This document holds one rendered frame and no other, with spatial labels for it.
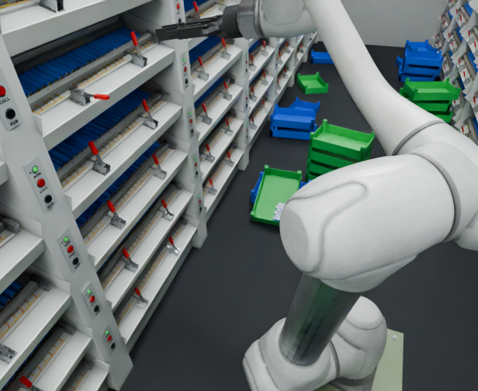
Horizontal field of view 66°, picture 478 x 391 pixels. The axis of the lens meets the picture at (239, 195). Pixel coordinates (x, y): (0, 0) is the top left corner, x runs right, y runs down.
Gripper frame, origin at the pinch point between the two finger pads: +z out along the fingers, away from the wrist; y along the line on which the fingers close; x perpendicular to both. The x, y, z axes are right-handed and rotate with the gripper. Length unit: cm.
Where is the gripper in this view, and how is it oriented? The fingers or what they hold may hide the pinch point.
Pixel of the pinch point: (171, 32)
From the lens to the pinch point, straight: 108.2
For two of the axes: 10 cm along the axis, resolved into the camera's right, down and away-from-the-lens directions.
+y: 3.2, -5.9, 7.4
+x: -2.0, -8.1, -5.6
